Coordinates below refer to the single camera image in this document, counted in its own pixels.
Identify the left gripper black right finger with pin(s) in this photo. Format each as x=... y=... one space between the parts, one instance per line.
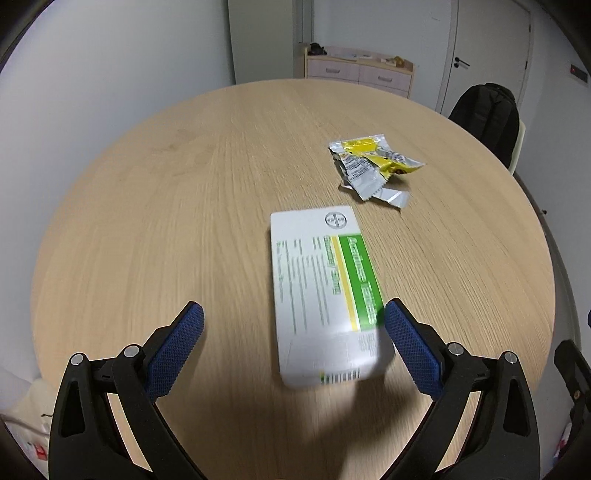
x=503 y=439

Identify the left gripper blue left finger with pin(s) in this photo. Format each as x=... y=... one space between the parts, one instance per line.
x=85 y=442

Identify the white green medicine box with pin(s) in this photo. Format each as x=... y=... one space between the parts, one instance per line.
x=327 y=301

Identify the white plastic bag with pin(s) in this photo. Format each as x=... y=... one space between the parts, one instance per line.
x=27 y=411

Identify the white chair wooden legs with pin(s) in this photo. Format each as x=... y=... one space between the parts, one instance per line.
x=517 y=148

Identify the round wooden table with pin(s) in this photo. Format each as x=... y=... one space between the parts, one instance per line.
x=291 y=210

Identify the black backpack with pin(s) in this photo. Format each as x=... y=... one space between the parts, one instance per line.
x=489 y=113

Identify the yellow silver snack wrapper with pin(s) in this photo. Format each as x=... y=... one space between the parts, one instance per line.
x=371 y=168

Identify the white door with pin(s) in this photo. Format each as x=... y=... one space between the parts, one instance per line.
x=491 y=44

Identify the tall grey cabinet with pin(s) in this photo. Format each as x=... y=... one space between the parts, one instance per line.
x=268 y=38

